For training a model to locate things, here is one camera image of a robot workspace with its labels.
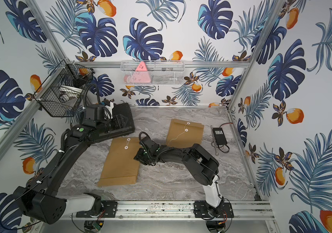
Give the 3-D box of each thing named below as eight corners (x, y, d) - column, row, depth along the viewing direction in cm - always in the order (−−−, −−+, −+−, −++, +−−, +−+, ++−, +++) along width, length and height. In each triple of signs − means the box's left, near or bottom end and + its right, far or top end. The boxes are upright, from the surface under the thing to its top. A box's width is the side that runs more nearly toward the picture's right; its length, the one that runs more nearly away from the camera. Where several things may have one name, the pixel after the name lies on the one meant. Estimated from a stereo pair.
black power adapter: (216, 144, 101) (217, 142, 99) (212, 129, 109) (213, 127, 107) (226, 144, 101) (227, 143, 99) (221, 129, 109) (222, 127, 107)
